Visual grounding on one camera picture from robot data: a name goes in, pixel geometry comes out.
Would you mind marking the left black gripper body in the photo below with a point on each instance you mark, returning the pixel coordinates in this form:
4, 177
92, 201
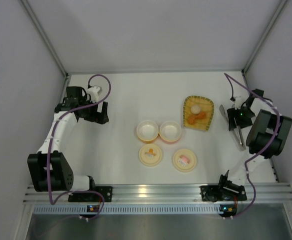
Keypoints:
102, 113

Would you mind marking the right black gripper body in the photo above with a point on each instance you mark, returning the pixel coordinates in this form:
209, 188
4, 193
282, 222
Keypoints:
235, 122

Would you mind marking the metal tongs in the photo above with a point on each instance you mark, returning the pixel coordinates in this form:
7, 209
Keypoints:
237, 136

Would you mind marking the orange fried food piece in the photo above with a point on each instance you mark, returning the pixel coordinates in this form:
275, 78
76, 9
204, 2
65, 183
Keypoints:
201, 115

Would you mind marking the white round bun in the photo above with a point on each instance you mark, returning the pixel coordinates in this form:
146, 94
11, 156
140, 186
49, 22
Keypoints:
195, 109

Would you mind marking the orange fried food chunk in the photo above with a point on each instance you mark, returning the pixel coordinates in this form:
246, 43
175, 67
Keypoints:
191, 119

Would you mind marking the cream lid pink knob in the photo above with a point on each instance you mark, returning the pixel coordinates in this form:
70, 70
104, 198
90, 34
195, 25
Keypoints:
184, 160

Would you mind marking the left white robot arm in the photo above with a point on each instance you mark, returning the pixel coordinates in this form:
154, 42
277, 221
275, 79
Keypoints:
49, 169

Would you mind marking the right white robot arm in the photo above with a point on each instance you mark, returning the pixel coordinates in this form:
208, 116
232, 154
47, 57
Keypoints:
259, 128

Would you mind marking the yellow lunch bowl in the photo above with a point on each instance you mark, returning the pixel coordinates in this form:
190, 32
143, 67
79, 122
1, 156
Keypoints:
147, 131

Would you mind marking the pink lunch bowl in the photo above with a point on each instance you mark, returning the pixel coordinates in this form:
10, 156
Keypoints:
170, 132

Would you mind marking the yellow woven tray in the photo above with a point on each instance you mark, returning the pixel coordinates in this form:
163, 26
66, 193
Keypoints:
206, 105

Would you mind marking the cream lid orange knob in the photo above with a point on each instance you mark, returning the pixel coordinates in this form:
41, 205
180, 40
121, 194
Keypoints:
150, 155

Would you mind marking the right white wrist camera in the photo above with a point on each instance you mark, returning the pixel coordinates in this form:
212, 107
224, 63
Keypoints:
237, 101

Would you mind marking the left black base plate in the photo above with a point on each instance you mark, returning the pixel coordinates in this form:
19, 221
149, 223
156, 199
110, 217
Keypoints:
99, 194

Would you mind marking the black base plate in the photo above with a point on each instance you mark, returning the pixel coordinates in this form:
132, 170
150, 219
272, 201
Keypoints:
216, 193
99, 194

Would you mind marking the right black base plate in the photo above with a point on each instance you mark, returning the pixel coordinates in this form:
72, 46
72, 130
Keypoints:
216, 193

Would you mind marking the aluminium mounting rail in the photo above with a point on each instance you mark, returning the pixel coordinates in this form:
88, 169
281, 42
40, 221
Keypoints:
266, 193

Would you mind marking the slotted grey cable duct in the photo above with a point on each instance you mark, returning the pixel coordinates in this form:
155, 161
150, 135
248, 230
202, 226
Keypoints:
125, 209

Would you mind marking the right aluminium frame post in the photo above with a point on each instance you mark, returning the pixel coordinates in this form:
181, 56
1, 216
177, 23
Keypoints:
279, 9

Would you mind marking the aluminium frame post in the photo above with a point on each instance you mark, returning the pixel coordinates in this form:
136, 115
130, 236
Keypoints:
44, 37
279, 9

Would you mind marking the left aluminium frame post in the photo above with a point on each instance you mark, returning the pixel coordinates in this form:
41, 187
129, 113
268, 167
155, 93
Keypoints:
44, 37

